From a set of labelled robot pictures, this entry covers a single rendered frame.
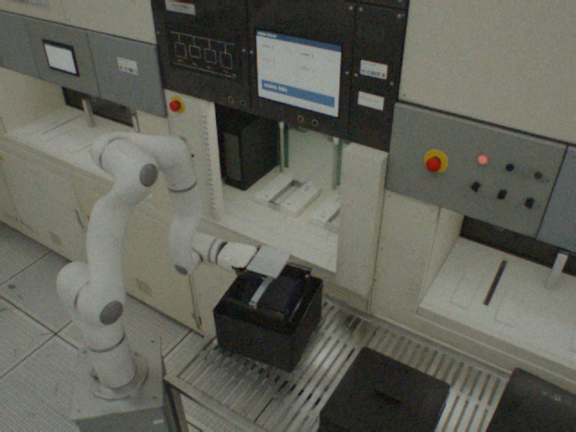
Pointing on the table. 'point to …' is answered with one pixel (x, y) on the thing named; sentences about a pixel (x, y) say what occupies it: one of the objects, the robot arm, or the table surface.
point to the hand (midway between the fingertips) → (266, 265)
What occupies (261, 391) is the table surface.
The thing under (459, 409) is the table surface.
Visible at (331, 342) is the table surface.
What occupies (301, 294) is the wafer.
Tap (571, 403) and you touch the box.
